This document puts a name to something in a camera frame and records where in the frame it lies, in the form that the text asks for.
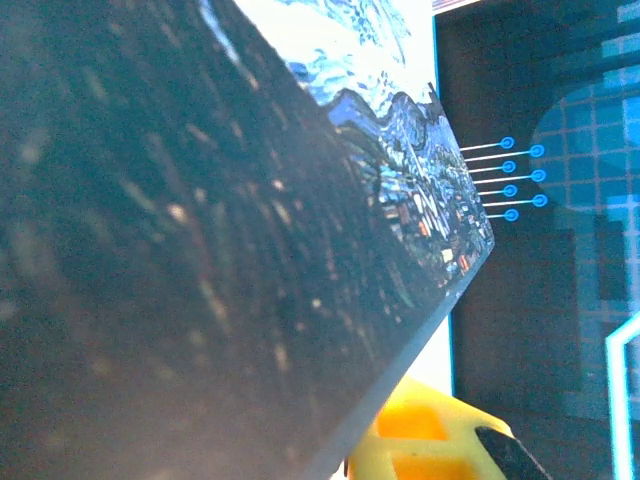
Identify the blue circuit print panel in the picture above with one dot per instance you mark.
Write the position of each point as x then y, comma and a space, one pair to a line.
525, 300

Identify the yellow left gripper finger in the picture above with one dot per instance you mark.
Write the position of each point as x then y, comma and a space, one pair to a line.
425, 450

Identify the starry night print box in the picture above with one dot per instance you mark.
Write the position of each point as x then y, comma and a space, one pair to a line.
150, 250

